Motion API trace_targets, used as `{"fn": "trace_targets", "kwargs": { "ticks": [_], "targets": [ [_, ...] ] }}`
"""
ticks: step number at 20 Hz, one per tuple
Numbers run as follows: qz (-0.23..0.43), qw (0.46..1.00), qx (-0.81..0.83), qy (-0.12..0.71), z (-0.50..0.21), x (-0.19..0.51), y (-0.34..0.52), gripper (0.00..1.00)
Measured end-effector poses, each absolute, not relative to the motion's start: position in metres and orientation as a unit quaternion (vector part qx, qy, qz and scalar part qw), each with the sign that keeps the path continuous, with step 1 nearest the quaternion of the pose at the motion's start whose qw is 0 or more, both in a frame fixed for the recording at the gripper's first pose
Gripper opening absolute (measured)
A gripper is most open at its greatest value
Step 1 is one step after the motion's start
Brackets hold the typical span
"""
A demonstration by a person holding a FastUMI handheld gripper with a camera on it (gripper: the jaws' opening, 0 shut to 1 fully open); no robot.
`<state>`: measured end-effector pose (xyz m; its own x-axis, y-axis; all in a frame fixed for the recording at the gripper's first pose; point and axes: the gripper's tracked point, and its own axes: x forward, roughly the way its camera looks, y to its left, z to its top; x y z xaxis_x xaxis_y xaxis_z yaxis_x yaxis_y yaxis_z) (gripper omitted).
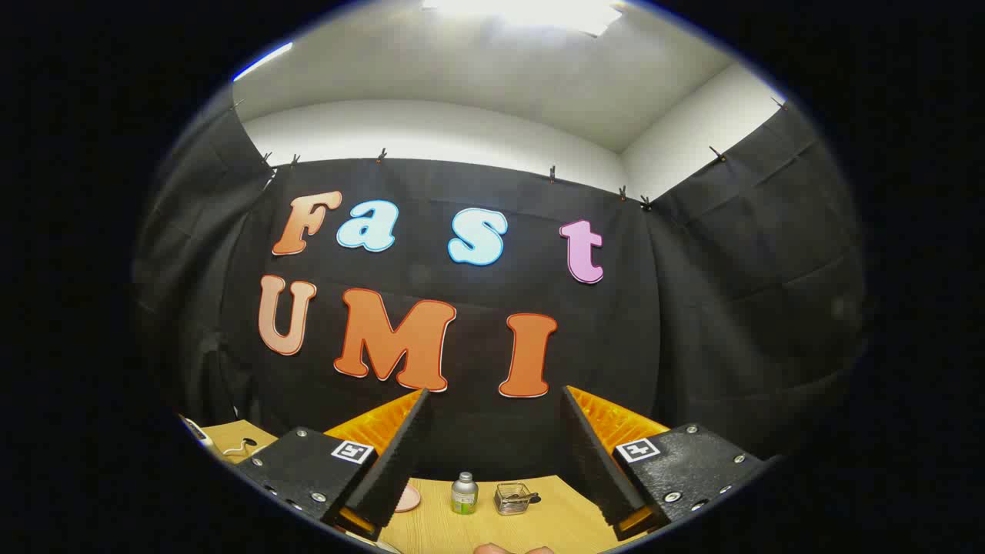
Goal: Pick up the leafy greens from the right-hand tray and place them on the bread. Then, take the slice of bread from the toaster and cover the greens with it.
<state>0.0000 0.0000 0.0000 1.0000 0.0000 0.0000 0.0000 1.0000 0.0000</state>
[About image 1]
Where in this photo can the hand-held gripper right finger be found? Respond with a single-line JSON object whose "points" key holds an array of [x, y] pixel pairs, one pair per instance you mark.
{"points": [[600, 469]]}

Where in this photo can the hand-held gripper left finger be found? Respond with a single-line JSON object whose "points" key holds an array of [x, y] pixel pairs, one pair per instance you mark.
{"points": [[396, 469]]}

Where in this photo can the pink plate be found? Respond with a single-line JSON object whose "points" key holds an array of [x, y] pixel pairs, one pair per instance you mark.
{"points": [[406, 500]]}

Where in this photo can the silver bottle with green label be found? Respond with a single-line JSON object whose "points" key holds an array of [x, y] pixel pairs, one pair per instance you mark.
{"points": [[464, 492]]}

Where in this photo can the white toaster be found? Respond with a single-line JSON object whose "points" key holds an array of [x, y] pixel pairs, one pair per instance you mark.
{"points": [[198, 435]]}

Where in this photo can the row of cloth clips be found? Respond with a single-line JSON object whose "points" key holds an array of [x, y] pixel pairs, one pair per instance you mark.
{"points": [[552, 174]]}

